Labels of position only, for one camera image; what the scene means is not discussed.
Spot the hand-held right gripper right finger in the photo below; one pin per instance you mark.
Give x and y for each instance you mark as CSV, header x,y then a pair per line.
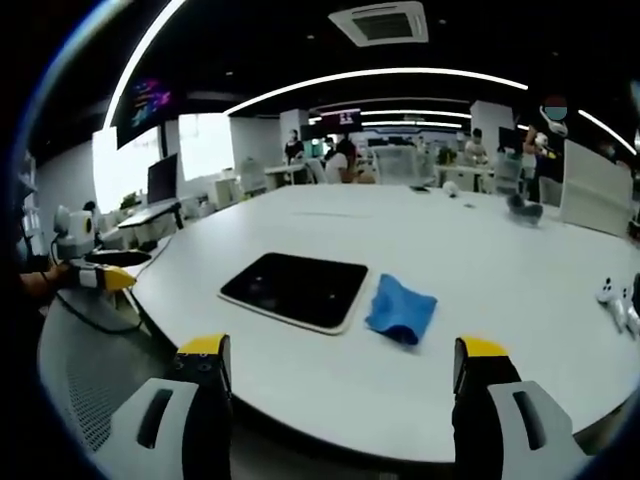
x,y
520,425

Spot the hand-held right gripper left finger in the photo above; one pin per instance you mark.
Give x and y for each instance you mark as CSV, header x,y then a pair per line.
x,y
165,425

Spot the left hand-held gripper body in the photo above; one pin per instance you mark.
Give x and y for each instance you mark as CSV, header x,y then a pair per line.
x,y
75,235

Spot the blue cleaning cloth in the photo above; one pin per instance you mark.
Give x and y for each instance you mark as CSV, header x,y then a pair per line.
x,y
400,310

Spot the rectangular mirror with white frame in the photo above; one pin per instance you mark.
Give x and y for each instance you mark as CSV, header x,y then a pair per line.
x,y
295,291

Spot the grey cloth bundle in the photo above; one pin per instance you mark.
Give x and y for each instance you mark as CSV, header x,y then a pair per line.
x,y
525,210

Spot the person's left hand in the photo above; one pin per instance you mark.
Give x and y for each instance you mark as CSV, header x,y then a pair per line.
x,y
47,277

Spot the grey mesh office chair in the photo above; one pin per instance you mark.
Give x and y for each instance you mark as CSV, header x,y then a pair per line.
x,y
105,360

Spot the dark computer monitor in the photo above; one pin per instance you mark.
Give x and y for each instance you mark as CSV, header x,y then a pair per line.
x,y
162,178

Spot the white hand-held gripper on table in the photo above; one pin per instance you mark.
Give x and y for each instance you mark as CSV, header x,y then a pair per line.
x,y
620,302

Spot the small white round object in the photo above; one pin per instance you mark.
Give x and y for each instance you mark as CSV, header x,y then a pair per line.
x,y
450,188

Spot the white partition board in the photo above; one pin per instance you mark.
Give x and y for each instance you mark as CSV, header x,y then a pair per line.
x,y
595,187

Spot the black flat device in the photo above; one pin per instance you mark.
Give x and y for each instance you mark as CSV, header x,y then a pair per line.
x,y
419,188

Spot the hanging display screen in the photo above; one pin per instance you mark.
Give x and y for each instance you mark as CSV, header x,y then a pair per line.
x,y
341,119

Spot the white mesh office chair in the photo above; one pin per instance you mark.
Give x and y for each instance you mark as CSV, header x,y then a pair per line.
x,y
400,162

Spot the ceiling air conditioner vent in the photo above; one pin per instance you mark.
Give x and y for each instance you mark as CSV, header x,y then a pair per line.
x,y
380,22

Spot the colourful wall screen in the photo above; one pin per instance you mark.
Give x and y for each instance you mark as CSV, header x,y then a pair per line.
x,y
145,107

